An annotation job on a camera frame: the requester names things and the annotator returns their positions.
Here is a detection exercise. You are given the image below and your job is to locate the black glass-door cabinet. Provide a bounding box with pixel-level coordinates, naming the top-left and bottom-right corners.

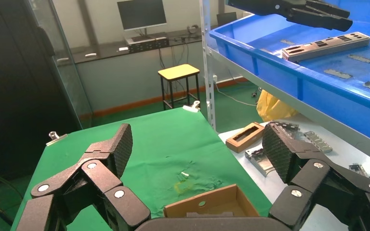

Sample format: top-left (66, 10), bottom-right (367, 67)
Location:
top-left (0, 0), bottom-right (93, 179)

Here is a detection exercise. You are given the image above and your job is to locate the grey metal shelf board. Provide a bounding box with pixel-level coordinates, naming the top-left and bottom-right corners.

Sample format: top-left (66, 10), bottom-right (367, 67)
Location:
top-left (210, 48), bottom-right (370, 168)

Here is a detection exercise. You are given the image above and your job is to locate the grey floor cable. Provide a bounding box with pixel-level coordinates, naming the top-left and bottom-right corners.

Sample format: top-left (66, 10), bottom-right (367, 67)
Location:
top-left (214, 83), bottom-right (258, 107)

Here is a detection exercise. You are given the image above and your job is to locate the silver metal block part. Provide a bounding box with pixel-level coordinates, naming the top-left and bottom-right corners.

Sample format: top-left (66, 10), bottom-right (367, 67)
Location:
top-left (245, 146), bottom-right (277, 178)

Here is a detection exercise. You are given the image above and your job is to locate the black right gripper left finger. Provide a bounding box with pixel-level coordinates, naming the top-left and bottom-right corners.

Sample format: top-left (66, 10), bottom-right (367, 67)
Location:
top-left (15, 123), bottom-right (151, 231)

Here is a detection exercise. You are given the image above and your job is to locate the perforated metal shelf post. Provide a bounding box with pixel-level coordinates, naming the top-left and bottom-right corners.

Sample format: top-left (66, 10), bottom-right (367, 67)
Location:
top-left (199, 0), bottom-right (218, 131)

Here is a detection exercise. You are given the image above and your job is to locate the black computer monitor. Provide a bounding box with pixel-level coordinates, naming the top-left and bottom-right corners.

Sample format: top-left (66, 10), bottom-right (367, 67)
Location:
top-left (117, 0), bottom-right (168, 36)

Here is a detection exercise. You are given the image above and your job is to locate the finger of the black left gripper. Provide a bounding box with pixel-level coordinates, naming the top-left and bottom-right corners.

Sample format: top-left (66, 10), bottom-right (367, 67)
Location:
top-left (306, 0), bottom-right (351, 18)
top-left (228, 0), bottom-right (353, 32)

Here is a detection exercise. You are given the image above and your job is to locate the brown rectangular frame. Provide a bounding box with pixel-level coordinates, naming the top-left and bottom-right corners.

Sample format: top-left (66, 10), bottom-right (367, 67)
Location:
top-left (225, 122), bottom-right (265, 154)

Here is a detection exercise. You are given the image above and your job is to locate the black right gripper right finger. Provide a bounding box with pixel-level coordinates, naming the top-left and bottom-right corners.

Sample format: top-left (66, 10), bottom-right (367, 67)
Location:
top-left (262, 122), bottom-right (370, 231)

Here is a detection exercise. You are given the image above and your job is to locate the dark metal bracket part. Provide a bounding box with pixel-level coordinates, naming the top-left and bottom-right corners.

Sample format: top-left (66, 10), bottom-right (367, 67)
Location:
top-left (269, 121), bottom-right (301, 133)

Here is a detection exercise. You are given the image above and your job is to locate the silver binder clip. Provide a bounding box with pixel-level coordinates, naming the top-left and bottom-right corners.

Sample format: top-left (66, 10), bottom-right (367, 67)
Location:
top-left (182, 101), bottom-right (201, 113)
top-left (46, 131), bottom-right (68, 147)

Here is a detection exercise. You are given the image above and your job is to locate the silver perforated metal strip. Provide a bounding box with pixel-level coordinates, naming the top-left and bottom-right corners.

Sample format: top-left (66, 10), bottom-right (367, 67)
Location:
top-left (304, 131), bottom-right (333, 154)

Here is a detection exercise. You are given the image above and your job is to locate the yellow-top black stool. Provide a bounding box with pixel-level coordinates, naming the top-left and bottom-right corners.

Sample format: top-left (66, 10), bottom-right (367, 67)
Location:
top-left (158, 64), bottom-right (201, 111)

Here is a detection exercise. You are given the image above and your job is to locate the green table cloth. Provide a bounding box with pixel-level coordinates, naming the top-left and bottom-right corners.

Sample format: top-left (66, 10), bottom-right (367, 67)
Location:
top-left (11, 106), bottom-right (272, 231)

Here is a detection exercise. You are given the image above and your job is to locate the black rectangular panel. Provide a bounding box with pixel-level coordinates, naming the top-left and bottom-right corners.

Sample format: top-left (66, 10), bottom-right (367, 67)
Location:
top-left (217, 12), bottom-right (238, 28)

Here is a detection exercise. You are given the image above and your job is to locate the black desktop device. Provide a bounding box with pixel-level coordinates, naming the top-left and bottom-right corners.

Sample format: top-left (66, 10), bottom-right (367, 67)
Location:
top-left (126, 36), bottom-right (170, 53)

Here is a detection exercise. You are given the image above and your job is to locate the blue plastic tray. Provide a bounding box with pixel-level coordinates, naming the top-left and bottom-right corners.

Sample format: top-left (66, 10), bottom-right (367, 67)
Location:
top-left (209, 0), bottom-right (370, 149)

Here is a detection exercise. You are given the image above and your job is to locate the brown cardboard box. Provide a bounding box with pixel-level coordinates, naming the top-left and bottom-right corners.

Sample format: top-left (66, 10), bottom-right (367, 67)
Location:
top-left (163, 184), bottom-right (260, 219)

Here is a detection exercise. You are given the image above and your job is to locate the yellow plastic bag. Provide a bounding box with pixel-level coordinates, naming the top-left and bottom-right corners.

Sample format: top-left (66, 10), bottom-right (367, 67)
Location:
top-left (256, 90), bottom-right (300, 123)

